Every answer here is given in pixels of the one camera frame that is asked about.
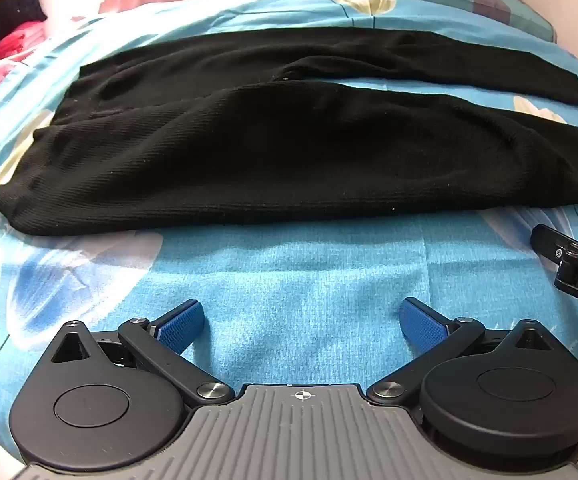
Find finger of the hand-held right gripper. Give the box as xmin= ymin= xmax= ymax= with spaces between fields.
xmin=531 ymin=223 xmax=578 ymax=263

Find blue floral bed sheet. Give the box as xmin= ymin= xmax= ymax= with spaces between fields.
xmin=0 ymin=0 xmax=578 ymax=411

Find red pink cloth bundle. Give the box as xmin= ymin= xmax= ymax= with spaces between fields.
xmin=0 ymin=22 xmax=52 ymax=63

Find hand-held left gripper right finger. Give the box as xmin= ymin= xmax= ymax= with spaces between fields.
xmin=366 ymin=297 xmax=566 ymax=404

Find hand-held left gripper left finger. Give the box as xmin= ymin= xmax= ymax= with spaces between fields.
xmin=48 ymin=299 xmax=236 ymax=407

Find black pants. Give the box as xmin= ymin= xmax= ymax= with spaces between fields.
xmin=0 ymin=28 xmax=578 ymax=237

